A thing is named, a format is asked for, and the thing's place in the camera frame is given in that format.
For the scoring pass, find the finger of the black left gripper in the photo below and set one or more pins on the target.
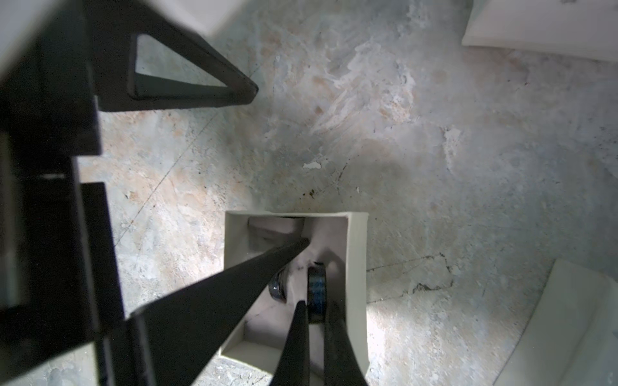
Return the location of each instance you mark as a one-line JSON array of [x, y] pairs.
[[171, 340], [117, 27]]

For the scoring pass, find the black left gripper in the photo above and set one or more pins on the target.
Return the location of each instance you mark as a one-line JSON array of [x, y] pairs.
[[59, 282]]

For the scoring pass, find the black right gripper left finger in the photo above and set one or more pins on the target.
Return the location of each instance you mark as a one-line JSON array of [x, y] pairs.
[[293, 366]]

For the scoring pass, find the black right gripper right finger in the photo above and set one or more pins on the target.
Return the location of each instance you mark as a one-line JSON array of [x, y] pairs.
[[340, 364]]

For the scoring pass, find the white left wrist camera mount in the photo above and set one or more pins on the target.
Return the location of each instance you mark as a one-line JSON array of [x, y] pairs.
[[22, 21]]

